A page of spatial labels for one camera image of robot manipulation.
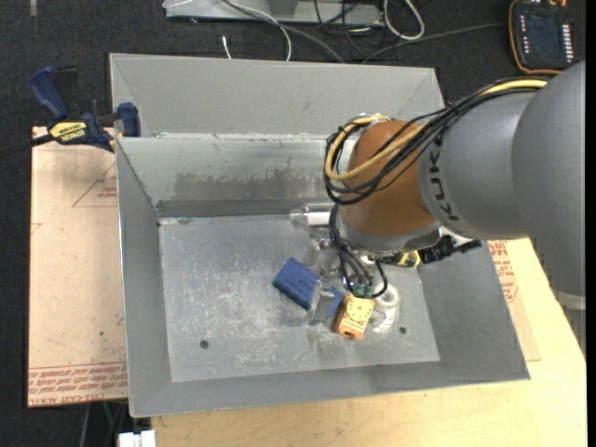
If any grey metal bin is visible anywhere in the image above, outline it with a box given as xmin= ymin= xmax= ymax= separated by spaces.
xmin=109 ymin=52 xmax=532 ymax=419

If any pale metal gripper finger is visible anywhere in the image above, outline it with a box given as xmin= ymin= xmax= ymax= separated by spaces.
xmin=309 ymin=282 xmax=333 ymax=324

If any clear glass thing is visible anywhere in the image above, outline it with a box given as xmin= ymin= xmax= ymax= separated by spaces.
xmin=370 ymin=282 xmax=402 ymax=335

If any brown cardboard board, red print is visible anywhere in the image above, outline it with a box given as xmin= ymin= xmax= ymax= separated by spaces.
xmin=26 ymin=126 xmax=542 ymax=409

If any blue sponge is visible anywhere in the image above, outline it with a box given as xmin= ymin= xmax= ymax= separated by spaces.
xmin=271 ymin=256 xmax=346 ymax=319

